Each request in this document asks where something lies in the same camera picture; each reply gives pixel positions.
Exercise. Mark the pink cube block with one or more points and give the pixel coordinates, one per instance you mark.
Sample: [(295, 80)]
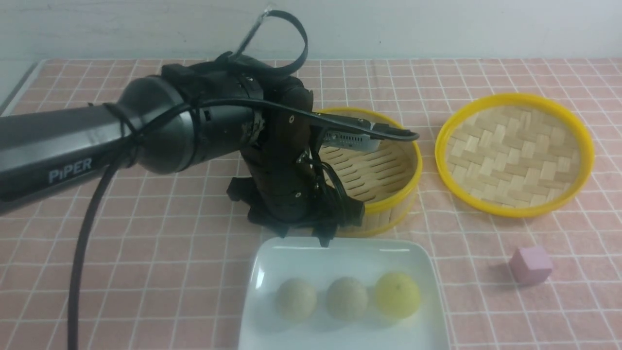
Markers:
[(531, 265)]

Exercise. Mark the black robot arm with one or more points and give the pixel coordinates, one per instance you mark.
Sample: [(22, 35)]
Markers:
[(182, 117)]

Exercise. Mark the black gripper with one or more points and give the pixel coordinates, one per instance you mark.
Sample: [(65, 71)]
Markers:
[(289, 185)]

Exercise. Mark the woven bamboo steamer lid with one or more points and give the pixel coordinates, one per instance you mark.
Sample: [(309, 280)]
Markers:
[(514, 155)]

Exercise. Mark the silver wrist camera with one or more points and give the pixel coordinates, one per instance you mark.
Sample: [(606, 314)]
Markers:
[(356, 141)]

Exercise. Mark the white square plate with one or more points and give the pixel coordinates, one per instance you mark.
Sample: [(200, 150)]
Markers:
[(278, 260)]

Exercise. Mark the yellow-green steamed bun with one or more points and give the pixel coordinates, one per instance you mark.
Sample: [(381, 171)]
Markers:
[(397, 295)]

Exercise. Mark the bamboo steamer basket yellow rim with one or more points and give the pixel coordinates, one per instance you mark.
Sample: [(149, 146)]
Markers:
[(385, 180)]

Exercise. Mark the pale steamed bun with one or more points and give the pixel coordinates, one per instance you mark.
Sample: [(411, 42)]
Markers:
[(296, 300), (347, 299)]

